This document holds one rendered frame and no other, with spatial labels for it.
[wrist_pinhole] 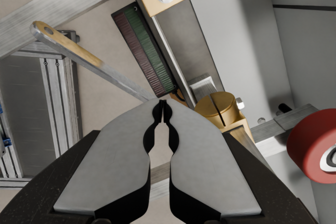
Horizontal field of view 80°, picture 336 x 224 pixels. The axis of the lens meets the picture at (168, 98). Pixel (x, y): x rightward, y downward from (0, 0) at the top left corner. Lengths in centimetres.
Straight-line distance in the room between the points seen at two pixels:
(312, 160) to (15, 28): 34
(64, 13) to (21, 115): 94
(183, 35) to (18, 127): 99
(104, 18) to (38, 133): 64
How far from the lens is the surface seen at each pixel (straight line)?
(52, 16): 25
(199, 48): 37
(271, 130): 29
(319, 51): 43
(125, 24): 36
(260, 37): 50
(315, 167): 27
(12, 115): 118
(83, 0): 24
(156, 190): 31
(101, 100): 122
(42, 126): 114
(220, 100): 25
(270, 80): 54
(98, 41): 111
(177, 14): 36
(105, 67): 16
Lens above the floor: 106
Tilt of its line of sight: 64 degrees down
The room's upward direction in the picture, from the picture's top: 172 degrees clockwise
